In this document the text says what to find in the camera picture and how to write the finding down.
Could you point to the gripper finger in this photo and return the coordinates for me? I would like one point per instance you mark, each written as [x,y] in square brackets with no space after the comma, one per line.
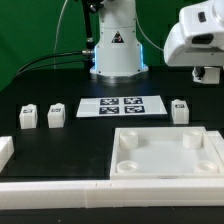
[198,72]

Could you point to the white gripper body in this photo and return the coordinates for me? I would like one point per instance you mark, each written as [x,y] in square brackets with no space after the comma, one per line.
[198,38]

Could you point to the white square tabletop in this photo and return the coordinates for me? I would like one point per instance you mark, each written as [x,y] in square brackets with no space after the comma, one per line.
[165,152]

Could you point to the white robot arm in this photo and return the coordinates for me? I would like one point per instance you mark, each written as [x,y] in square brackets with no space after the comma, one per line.
[118,55]

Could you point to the marker sheet with tags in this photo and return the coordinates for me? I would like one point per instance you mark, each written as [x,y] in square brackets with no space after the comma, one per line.
[121,106]

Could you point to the white left fence block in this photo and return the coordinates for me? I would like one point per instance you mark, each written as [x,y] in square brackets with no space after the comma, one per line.
[6,150]

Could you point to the black camera pole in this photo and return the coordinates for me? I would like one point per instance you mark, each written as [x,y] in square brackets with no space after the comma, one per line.
[89,6]

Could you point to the white front fence rail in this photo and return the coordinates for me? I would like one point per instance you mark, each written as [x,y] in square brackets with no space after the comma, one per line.
[112,193]

